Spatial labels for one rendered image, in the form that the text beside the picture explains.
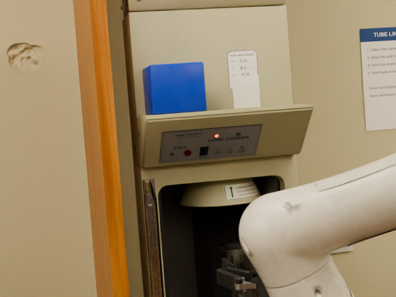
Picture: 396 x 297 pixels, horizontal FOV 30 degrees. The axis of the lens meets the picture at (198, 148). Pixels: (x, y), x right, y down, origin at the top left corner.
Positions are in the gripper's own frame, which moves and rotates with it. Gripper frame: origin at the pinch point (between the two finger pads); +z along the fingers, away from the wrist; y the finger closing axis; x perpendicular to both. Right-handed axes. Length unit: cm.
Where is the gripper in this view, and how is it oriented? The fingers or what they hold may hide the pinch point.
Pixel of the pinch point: (252, 265)
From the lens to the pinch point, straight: 139.3
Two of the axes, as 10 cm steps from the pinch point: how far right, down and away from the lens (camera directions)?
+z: -1.9, -0.4, 9.8
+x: 0.8, 10.0, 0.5
